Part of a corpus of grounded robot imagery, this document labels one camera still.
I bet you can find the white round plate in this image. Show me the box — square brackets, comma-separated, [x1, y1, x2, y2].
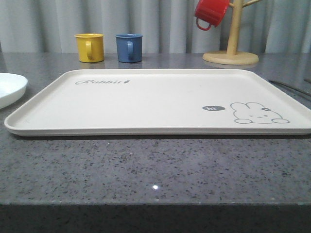
[0, 73, 28, 109]

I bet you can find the silver fork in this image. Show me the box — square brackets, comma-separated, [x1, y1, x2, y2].
[268, 80, 311, 100]

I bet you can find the cream rabbit serving tray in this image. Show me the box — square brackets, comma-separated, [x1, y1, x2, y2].
[4, 69, 311, 136]

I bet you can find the blue mug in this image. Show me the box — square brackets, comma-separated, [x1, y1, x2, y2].
[116, 33, 143, 63]

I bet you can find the yellow mug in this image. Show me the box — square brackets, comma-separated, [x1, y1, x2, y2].
[74, 33, 104, 63]

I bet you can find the wooden mug tree stand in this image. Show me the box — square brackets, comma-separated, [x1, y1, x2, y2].
[203, 0, 260, 65]

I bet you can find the red mug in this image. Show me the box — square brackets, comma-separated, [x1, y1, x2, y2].
[194, 0, 230, 31]

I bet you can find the grey curtain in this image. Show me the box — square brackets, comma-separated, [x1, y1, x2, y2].
[0, 0, 311, 53]

